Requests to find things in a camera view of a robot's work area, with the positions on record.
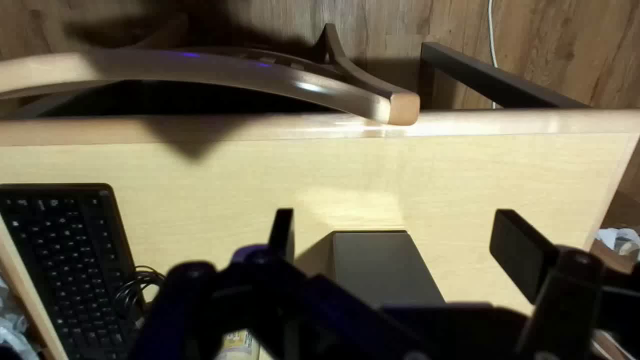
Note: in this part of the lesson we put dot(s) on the tall gray bin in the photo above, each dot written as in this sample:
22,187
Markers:
373,267

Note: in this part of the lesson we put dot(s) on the black computer keyboard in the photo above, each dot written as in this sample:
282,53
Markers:
67,267

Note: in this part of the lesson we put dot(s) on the white plastic bag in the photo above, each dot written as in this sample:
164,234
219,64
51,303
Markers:
10,332

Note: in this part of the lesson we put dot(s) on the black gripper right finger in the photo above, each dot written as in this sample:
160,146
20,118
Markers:
527,261

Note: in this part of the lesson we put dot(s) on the crumpled white paper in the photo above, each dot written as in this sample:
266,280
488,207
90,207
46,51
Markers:
621,240

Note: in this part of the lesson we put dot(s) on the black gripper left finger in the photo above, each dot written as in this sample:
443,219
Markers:
282,232

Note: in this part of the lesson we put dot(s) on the black metal frame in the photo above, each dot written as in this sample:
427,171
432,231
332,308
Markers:
492,79

